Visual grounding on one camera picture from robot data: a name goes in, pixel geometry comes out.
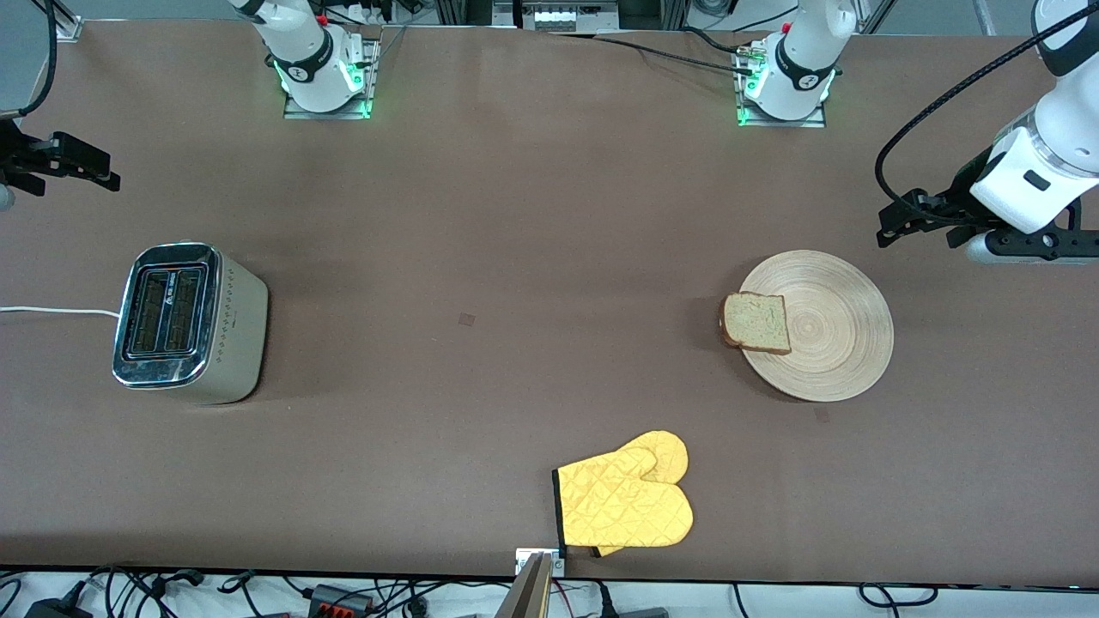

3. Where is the round wooden plate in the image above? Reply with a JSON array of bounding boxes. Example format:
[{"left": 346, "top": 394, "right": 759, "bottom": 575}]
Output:
[{"left": 738, "top": 250, "right": 895, "bottom": 403}]

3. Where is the brown bread slice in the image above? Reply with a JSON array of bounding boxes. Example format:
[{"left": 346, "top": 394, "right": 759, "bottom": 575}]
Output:
[{"left": 720, "top": 292, "right": 792, "bottom": 355}]

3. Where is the silver two-slot toaster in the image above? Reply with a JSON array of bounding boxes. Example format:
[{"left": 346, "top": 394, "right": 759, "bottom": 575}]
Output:
[{"left": 112, "top": 242, "right": 270, "bottom": 405}]

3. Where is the yellow quilted oven mitt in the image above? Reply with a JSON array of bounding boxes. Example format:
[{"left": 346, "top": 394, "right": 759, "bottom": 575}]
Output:
[
  {"left": 552, "top": 445, "right": 694, "bottom": 550},
  {"left": 592, "top": 430, "right": 689, "bottom": 558}
]

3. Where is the grey electronics box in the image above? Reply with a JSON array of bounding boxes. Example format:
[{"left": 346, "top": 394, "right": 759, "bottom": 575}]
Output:
[{"left": 515, "top": 0, "right": 621, "bottom": 33}]

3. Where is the black power adapter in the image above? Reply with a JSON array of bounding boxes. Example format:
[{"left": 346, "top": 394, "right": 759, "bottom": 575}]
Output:
[{"left": 24, "top": 597, "right": 94, "bottom": 618}]

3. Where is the red and black connector box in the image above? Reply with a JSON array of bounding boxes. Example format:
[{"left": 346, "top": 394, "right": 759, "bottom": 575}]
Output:
[{"left": 307, "top": 584, "right": 375, "bottom": 618}]

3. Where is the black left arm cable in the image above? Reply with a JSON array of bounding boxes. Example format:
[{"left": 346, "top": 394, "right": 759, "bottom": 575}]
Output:
[{"left": 875, "top": 4, "right": 1099, "bottom": 229}]

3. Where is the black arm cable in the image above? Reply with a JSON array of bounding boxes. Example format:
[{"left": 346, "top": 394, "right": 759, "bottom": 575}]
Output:
[
  {"left": 17, "top": 0, "right": 58, "bottom": 117},
  {"left": 875, "top": 4, "right": 1099, "bottom": 229}
]

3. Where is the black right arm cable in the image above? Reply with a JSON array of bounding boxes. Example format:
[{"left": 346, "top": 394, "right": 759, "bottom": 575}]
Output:
[{"left": 17, "top": 0, "right": 58, "bottom": 117}]

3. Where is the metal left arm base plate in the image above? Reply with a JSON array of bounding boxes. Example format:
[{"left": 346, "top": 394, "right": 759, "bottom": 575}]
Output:
[{"left": 736, "top": 43, "right": 828, "bottom": 129}]

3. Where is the white toaster power cord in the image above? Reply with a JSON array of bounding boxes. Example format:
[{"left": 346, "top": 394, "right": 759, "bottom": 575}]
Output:
[{"left": 0, "top": 306, "right": 121, "bottom": 320}]

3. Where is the thick black table cable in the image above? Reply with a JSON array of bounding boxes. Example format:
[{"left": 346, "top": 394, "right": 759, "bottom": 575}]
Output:
[{"left": 683, "top": 26, "right": 741, "bottom": 55}]

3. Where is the thin black table cable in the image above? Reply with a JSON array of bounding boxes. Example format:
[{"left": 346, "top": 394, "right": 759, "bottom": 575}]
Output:
[{"left": 549, "top": 33, "right": 756, "bottom": 75}]

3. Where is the black looped floor cable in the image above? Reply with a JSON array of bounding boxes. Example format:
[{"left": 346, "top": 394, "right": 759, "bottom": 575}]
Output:
[{"left": 859, "top": 583, "right": 942, "bottom": 609}]

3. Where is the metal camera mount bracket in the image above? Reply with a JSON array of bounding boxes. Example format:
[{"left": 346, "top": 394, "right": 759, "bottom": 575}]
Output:
[{"left": 515, "top": 548, "right": 567, "bottom": 578}]

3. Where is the aluminium camera mount profile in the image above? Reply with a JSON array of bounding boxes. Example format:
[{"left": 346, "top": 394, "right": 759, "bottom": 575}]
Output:
[{"left": 495, "top": 553, "right": 556, "bottom": 618}]

